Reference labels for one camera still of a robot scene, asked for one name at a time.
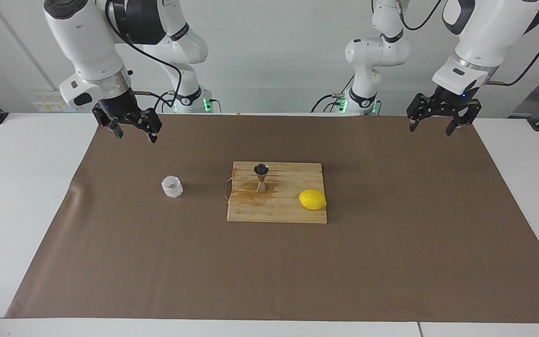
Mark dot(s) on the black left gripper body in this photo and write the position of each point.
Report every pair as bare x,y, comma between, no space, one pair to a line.
447,103

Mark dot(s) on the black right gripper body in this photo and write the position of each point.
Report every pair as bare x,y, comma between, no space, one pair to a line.
119,107

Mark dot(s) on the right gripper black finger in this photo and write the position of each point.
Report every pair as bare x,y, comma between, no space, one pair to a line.
153,125
116,128

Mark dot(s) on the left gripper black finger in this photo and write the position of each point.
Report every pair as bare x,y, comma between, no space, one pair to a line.
414,112
470,114

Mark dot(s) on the clear glass cup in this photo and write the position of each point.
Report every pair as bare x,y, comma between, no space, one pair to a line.
172,187

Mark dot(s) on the steel double jigger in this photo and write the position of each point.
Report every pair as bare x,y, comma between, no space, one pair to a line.
261,185

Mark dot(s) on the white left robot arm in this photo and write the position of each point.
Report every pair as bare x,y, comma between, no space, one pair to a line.
484,28

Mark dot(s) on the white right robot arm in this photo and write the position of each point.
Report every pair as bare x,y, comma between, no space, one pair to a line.
87,37

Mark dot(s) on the yellow lemon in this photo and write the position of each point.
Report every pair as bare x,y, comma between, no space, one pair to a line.
312,199

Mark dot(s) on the brown paper table mat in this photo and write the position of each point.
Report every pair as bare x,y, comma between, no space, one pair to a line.
157,271

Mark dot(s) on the wooden cutting board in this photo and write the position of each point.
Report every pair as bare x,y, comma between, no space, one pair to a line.
279,210

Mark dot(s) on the white wall socket strip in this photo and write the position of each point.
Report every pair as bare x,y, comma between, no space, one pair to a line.
47,105

